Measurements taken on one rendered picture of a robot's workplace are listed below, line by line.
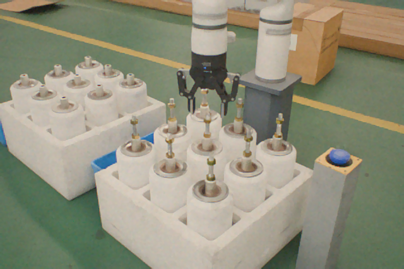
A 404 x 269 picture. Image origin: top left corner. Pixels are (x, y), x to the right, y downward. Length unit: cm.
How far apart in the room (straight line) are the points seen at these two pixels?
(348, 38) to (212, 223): 196
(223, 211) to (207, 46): 33
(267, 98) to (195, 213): 51
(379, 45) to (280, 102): 143
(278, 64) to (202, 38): 42
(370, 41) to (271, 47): 146
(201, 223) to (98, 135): 50
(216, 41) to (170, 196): 34
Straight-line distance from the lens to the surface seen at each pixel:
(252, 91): 125
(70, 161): 122
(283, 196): 98
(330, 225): 93
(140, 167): 97
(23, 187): 138
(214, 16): 84
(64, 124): 121
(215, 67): 87
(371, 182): 142
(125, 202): 99
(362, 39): 263
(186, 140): 104
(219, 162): 98
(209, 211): 83
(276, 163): 98
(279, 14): 118
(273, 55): 121
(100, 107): 126
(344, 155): 87
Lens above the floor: 77
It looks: 30 degrees down
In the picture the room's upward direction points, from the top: 1 degrees clockwise
